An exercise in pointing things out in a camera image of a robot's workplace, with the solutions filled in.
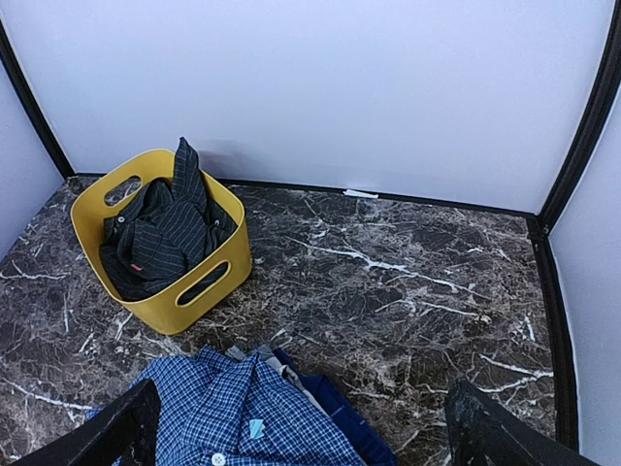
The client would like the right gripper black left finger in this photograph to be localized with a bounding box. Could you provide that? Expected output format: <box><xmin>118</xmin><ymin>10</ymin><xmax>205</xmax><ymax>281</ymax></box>
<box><xmin>16</xmin><ymin>380</ymin><xmax>160</xmax><ymax>466</ymax></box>

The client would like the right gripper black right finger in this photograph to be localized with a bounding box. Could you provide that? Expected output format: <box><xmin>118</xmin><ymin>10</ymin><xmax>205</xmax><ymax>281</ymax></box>
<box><xmin>444</xmin><ymin>379</ymin><xmax>594</xmax><ymax>466</ymax></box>

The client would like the black pinstriped long sleeve shirt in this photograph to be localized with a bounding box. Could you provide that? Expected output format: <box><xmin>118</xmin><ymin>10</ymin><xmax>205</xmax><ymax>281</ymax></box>
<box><xmin>100</xmin><ymin>138</ymin><xmax>237</xmax><ymax>302</ymax></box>

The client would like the blue checked folded shirt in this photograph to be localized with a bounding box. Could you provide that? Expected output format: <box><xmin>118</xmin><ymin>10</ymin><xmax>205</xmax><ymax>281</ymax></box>
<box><xmin>84</xmin><ymin>345</ymin><xmax>370</xmax><ymax>466</ymax></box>

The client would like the navy folded garment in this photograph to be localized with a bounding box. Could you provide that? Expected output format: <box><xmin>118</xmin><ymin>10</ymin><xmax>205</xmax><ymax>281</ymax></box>
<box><xmin>274</xmin><ymin>349</ymin><xmax>397</xmax><ymax>465</ymax></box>

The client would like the grey folded garment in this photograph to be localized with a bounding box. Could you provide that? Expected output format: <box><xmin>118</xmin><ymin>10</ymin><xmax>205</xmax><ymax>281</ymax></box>
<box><xmin>224</xmin><ymin>345</ymin><xmax>310</xmax><ymax>396</ymax></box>

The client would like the yellow plastic basket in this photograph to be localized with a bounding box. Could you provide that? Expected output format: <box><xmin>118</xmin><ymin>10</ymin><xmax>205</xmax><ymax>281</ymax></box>
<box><xmin>71</xmin><ymin>150</ymin><xmax>252</xmax><ymax>335</ymax></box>

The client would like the white tape scrap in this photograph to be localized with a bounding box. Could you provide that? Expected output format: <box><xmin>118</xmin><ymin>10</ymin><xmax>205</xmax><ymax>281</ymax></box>
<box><xmin>343</xmin><ymin>189</ymin><xmax>379</xmax><ymax>199</ymax></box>

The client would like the black enclosure frame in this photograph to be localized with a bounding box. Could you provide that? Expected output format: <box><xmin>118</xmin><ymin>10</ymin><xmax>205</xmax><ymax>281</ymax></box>
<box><xmin>0</xmin><ymin>0</ymin><xmax>621</xmax><ymax>452</ymax></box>

